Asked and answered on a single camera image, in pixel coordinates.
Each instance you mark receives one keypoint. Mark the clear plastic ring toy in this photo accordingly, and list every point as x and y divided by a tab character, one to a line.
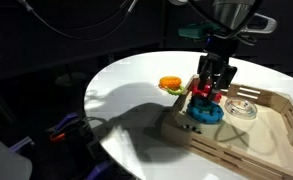
241	108

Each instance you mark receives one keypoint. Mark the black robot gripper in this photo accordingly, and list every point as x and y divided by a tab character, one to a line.
221	50

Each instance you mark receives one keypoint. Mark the wooden slatted crate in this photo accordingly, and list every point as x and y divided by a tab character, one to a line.
260	148

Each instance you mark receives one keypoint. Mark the purple orange clamp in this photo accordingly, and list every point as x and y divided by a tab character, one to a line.
68	122

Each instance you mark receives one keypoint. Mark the light green ring toy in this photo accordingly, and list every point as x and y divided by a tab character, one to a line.
176	92

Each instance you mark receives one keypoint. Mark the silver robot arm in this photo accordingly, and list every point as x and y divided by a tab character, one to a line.
230	23

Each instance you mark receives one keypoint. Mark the dark teal ring toy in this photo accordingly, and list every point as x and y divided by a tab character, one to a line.
210	114

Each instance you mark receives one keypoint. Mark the red ring toy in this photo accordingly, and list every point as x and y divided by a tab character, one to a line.
205	93

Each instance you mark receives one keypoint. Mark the orange ring toy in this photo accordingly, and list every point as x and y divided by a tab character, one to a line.
171	82

